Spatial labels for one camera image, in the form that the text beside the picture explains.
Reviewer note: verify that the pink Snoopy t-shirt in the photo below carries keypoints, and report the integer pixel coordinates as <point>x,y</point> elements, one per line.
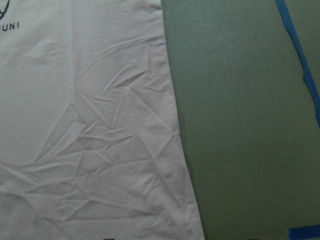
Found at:
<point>90,145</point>

